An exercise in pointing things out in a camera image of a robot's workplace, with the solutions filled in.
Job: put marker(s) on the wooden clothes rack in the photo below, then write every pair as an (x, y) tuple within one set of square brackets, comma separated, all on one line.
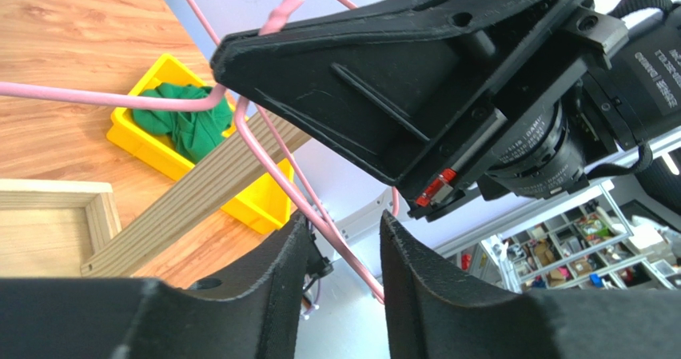
[(68, 142)]

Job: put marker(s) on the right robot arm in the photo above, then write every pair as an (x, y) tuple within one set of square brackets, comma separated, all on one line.
[(642, 88)]

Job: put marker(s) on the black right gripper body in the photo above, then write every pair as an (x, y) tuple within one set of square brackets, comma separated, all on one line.
[(537, 136)]

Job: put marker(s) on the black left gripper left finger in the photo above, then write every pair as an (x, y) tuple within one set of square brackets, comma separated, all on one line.
[(249, 309)]

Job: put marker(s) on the green tank top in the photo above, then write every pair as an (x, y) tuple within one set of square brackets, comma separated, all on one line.
[(193, 134)]

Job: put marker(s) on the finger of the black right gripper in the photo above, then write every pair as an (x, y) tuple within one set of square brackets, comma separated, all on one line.
[(383, 85)]

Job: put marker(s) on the background storage shelf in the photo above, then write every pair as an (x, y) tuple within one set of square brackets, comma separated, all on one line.
[(598, 244)]

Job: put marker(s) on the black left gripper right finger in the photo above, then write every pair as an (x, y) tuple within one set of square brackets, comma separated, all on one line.
[(434, 309)]

